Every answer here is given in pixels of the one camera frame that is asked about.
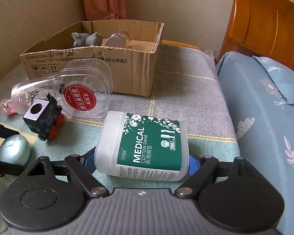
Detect teal round metallic case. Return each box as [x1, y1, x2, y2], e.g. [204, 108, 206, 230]
[0, 135, 30, 166]

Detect medical cotton swab box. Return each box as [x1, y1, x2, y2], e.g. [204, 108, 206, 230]
[94, 111, 190, 182]

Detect black toy train red wheels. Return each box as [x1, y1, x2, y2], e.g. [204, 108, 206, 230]
[23, 93, 65, 141]

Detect pink toy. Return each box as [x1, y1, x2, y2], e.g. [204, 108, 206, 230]
[0, 99, 17, 116]

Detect clear plastic bottle red label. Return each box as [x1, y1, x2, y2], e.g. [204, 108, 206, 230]
[11, 58, 113, 119]

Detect grey checked blanket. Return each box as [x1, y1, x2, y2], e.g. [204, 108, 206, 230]
[0, 46, 240, 161]

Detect light blue floral bedding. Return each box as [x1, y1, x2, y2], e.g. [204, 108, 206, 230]
[217, 52, 294, 234]

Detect brown cardboard box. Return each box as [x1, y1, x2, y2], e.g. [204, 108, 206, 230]
[20, 20, 165, 97]

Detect grey elephant toy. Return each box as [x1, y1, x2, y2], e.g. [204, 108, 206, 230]
[71, 32, 104, 47]

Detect glass jar with yellow beads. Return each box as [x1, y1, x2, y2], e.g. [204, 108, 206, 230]
[104, 31, 131, 48]

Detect wooden bed headboard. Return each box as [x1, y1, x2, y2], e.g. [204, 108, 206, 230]
[219, 0, 294, 71]

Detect pink orange curtain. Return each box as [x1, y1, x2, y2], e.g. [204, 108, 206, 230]
[82, 0, 127, 21]

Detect white wall plug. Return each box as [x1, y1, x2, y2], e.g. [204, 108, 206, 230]
[204, 49, 216, 57]

